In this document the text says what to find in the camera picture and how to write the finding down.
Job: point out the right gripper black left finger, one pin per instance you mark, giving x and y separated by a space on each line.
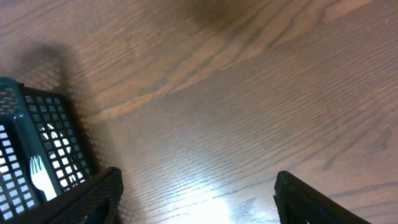
94 201

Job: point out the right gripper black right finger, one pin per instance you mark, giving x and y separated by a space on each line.
299 203

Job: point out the white plastic utensil handle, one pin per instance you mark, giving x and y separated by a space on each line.
40 177

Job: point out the black perforated plastic basket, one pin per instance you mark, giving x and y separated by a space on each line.
37 123

